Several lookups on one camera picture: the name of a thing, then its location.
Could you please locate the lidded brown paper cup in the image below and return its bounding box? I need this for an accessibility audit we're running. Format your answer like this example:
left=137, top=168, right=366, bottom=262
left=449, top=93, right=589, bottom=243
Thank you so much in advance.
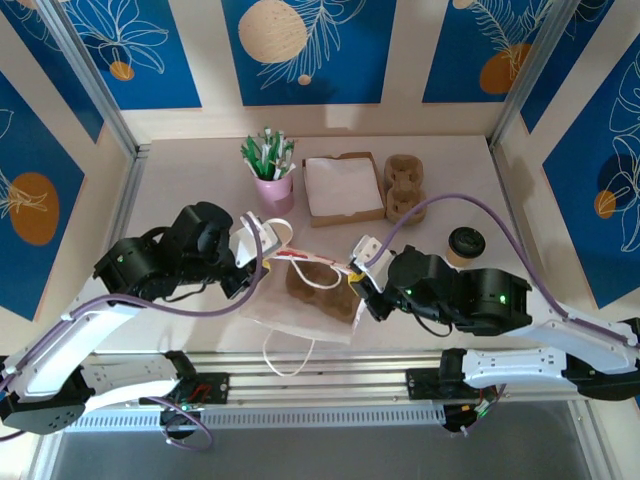
left=446, top=234, right=487, bottom=269

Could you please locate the red white paper bag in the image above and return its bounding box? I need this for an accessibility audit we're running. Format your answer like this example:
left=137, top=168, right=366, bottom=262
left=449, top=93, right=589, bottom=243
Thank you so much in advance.
left=238, top=215, right=370, bottom=379

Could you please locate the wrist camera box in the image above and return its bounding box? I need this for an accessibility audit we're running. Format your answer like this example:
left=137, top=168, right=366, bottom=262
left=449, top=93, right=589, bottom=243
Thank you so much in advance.
left=348, top=234, right=387, bottom=277
left=230, top=212, right=282, bottom=269

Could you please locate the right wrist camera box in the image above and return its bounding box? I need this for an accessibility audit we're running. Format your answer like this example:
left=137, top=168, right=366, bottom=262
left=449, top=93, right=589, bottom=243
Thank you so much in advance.
left=348, top=234, right=387, bottom=277

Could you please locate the black mount plate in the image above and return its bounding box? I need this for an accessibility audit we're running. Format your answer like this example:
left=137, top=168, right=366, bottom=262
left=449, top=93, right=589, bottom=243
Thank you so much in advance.
left=138, top=372, right=231, bottom=406
left=402, top=367, right=499, bottom=401

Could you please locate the white slotted cable duct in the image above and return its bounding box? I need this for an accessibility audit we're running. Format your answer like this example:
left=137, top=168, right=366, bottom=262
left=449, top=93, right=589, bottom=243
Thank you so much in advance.
left=62, top=407, right=446, bottom=434

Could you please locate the aluminium side rail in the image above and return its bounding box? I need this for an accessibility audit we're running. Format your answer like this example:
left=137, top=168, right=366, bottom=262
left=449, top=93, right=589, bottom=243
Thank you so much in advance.
left=74, top=143, right=151, bottom=371

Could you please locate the white napkin stack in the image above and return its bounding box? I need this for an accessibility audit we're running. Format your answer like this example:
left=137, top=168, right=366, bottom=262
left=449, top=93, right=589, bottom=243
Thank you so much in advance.
left=305, top=155, right=384, bottom=217

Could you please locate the aluminium frame post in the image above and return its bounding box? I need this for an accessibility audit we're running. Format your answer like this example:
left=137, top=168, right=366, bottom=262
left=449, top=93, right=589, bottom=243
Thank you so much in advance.
left=489, top=0, right=584, bottom=149
left=37, top=0, right=139, bottom=156

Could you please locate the left black mount plate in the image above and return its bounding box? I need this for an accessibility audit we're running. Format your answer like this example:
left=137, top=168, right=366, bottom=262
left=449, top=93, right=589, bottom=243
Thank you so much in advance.
left=138, top=372, right=231, bottom=406

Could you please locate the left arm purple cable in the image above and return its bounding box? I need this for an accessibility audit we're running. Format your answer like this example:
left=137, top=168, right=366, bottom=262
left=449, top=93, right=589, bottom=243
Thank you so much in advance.
left=0, top=224, right=274, bottom=454

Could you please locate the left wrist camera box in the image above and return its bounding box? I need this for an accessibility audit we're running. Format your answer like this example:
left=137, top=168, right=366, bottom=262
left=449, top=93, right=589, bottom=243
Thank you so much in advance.
left=230, top=212, right=282, bottom=269

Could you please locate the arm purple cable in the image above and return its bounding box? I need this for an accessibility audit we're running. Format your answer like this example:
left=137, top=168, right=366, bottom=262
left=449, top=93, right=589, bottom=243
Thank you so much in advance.
left=0, top=224, right=274, bottom=454
left=364, top=193, right=640, bottom=437

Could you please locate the pink holder cup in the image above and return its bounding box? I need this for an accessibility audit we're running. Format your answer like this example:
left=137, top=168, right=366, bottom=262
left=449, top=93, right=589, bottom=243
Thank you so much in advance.
left=253, top=172, right=295, bottom=217

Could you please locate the brown cardboard box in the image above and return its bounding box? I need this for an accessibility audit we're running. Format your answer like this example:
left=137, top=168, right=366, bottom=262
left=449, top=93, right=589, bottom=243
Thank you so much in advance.
left=301, top=151, right=389, bottom=229

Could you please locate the right black mount plate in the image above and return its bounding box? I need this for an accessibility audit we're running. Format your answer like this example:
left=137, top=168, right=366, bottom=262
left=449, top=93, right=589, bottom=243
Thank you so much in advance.
left=402, top=367, right=499, bottom=401

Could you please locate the black cup lid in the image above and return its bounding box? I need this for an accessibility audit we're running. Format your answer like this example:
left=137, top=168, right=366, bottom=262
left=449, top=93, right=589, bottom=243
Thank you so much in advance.
left=448, top=226, right=487, bottom=256

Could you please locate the green white stick bundle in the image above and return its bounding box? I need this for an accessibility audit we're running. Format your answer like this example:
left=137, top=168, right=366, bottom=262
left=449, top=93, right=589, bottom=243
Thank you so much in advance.
left=241, top=127, right=297, bottom=181

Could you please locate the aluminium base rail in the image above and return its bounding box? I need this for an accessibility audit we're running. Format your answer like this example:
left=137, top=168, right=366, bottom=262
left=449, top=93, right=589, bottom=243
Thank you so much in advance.
left=42, top=349, right=596, bottom=412

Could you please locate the single pulp cup carrier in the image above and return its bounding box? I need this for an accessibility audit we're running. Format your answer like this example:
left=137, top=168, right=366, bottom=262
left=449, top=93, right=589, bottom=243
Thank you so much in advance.
left=284, top=262, right=359, bottom=324

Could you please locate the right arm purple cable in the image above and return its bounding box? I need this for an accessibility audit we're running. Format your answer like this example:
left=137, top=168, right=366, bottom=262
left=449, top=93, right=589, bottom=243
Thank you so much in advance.
left=364, top=193, right=640, bottom=437

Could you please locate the pulp cup carrier stack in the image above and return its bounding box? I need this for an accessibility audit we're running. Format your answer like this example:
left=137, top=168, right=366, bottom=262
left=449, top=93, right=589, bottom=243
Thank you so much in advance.
left=383, top=153, right=429, bottom=225

